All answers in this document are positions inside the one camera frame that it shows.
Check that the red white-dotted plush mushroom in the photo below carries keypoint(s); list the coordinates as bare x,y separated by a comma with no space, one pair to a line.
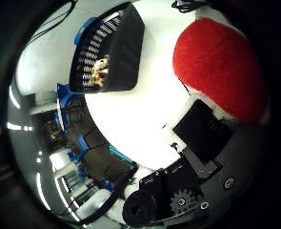
219,66

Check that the brown and white plush toy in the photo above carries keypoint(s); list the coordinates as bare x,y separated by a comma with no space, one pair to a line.
101,71

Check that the black mesh container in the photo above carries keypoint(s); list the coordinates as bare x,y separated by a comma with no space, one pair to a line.
110,52

